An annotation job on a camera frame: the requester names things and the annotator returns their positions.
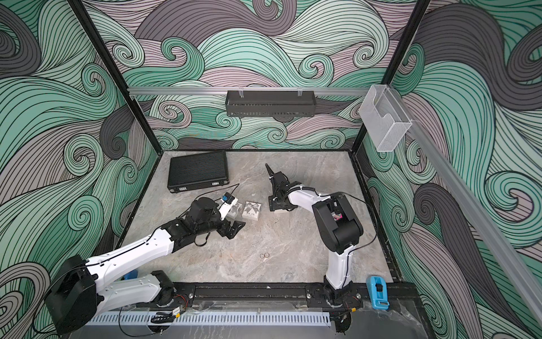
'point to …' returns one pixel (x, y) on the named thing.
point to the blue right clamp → (377, 290)
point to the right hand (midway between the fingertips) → (278, 205)
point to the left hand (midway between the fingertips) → (236, 214)
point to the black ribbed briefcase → (197, 171)
